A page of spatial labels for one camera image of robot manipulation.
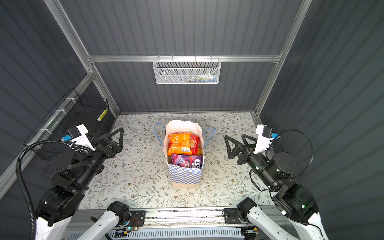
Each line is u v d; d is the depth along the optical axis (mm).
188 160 738
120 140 506
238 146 439
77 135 443
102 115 815
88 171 443
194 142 817
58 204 369
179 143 782
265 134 431
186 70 1238
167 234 771
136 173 892
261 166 429
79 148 444
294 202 361
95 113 963
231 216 733
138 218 733
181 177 693
